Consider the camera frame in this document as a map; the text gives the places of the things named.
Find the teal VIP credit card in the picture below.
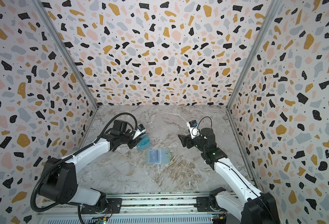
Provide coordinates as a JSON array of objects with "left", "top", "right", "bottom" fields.
[{"left": 136, "top": 139, "right": 151, "bottom": 151}]

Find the green card holder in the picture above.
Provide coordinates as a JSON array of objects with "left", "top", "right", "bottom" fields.
[{"left": 146, "top": 149, "right": 171, "bottom": 164}]

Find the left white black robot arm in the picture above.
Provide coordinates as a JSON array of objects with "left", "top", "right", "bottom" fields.
[{"left": 30, "top": 120, "right": 146, "bottom": 213}]

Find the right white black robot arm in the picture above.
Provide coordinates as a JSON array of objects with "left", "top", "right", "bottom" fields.
[{"left": 178, "top": 128, "right": 280, "bottom": 224}]

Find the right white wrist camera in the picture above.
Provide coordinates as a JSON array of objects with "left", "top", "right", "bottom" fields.
[{"left": 187, "top": 120, "right": 200, "bottom": 139}]

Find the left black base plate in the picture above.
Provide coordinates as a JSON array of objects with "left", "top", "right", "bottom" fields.
[{"left": 80, "top": 198, "right": 122, "bottom": 215}]

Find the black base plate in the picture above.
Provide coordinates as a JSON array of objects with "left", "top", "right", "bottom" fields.
[
  {"left": 194, "top": 196, "right": 226, "bottom": 212},
  {"left": 80, "top": 198, "right": 122, "bottom": 215}
]

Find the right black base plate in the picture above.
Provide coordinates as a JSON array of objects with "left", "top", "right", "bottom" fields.
[{"left": 194, "top": 196, "right": 226, "bottom": 212}]

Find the aluminium rail frame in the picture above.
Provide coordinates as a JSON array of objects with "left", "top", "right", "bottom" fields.
[{"left": 33, "top": 192, "right": 242, "bottom": 224}]

